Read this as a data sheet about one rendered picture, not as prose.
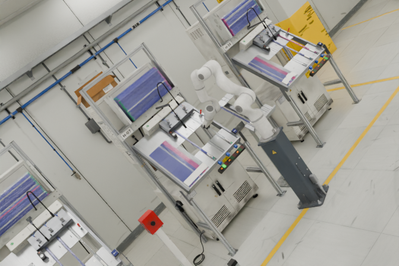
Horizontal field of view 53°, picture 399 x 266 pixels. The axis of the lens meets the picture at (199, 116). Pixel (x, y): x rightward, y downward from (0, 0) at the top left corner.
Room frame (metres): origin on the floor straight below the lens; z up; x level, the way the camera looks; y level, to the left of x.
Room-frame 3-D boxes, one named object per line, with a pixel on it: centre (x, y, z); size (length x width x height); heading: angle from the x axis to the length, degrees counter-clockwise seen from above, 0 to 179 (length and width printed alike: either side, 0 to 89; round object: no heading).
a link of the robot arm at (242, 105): (3.05, -0.34, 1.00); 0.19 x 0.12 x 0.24; 132
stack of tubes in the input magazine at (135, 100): (3.76, 0.30, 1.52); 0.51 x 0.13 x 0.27; 115
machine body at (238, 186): (3.84, 0.41, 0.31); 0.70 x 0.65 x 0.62; 115
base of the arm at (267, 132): (3.07, -0.37, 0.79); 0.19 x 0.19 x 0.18
